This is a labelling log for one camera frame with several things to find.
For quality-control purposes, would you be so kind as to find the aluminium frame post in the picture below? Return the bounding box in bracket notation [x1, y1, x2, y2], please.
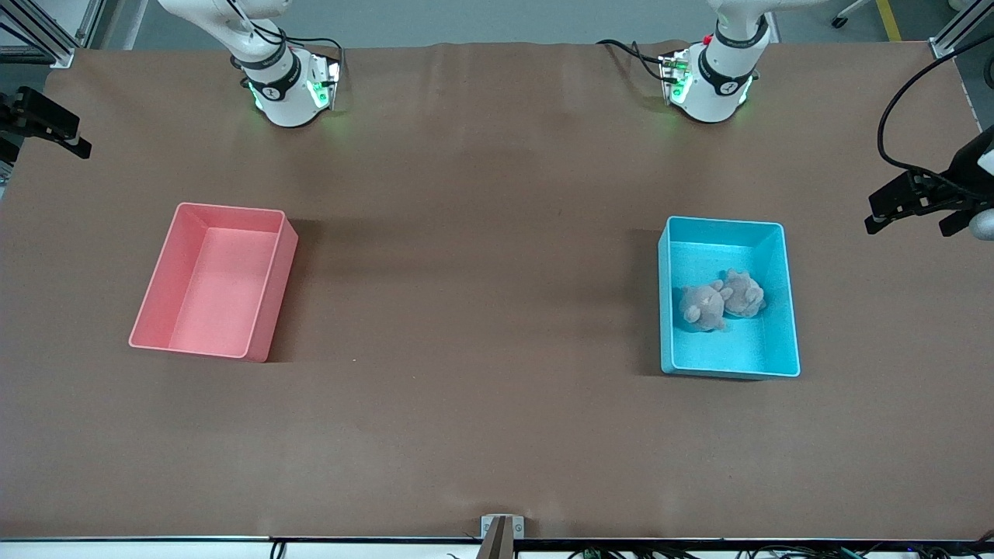
[0, 0, 106, 69]
[930, 0, 994, 60]

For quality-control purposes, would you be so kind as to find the black chair caster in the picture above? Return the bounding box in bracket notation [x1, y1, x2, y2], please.
[831, 0, 874, 30]

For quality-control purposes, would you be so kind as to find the brown table cover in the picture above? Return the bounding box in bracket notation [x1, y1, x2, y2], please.
[0, 40, 994, 540]

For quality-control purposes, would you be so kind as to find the grey plush toy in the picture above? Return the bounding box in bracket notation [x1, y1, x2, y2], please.
[679, 281, 729, 333]
[718, 268, 769, 319]

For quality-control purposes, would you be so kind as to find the table edge rail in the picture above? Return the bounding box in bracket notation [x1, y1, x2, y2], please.
[0, 536, 994, 559]

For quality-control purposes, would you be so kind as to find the black base cable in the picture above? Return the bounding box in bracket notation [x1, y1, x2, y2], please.
[276, 35, 346, 78]
[596, 39, 669, 82]

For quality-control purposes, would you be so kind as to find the brown mount bar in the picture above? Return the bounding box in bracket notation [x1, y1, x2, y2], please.
[475, 518, 515, 559]

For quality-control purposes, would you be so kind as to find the pink plastic box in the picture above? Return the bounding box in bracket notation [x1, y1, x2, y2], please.
[128, 202, 300, 363]

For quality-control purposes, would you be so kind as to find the blue plastic box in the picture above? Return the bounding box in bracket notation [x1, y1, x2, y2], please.
[658, 216, 801, 379]

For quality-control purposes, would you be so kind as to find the metal base connector bracket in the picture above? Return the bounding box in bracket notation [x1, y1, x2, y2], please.
[659, 48, 693, 106]
[305, 56, 342, 111]

